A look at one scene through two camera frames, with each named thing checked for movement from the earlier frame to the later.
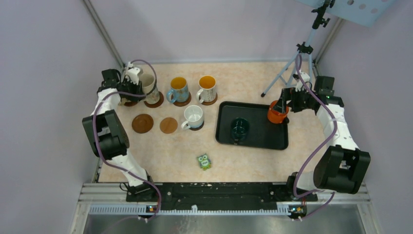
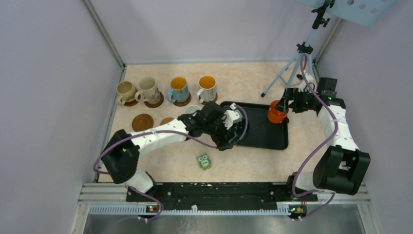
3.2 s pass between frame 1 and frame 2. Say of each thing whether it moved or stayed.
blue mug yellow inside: stayed
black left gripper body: moved
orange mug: stayed
